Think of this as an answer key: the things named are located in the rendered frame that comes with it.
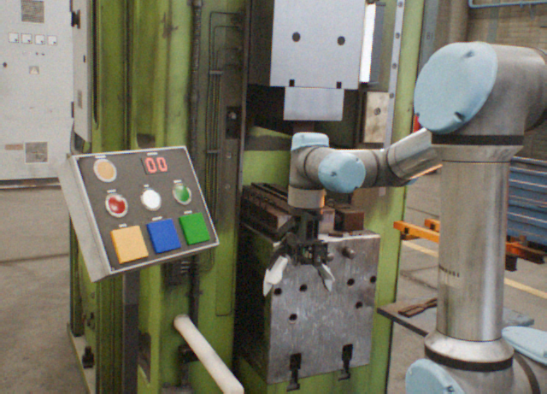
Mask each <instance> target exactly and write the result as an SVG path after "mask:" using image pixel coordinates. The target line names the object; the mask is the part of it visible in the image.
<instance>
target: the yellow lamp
mask: <svg viewBox="0 0 547 394"><path fill-rule="evenodd" d="M97 173H98V174H99V175H100V176H101V177H102V178H104V179H110V178H112V177H113V175H114V169H113V168H112V166H111V165H110V164H109V163H107V162H99V163H98V164H97Z"/></svg>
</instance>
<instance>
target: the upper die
mask: <svg viewBox="0 0 547 394"><path fill-rule="evenodd" d="M343 101H344V90H340V89H320V88H300V87H279V86H265V85H253V84H247V92H246V110H245V111H247V112H251V113H255V114H259V115H265V116H268V117H273V118H276V119H281V120H289V121H341V120H342V112H343Z"/></svg>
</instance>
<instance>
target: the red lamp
mask: <svg viewBox="0 0 547 394"><path fill-rule="evenodd" d="M108 206H109V209H110V210H111V211H112V212H113V213H116V214H120V213H124V211H125V209H126V205H125V203H124V201H123V200H122V199H121V198H120V197H118V196H112V197H111V198H110V199H109V200H108Z"/></svg>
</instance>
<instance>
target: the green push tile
mask: <svg viewBox="0 0 547 394"><path fill-rule="evenodd" d="M179 223H180V225H181V228H182V231H183V233H184V235H185V240H186V242H187V246H191V245H194V244H200V243H203V242H207V241H209V240H210V236H209V233H208V230H207V227H206V225H205V222H204V219H203V215H202V213H201V212H199V213H195V214H190V215H184V216H180V217H179Z"/></svg>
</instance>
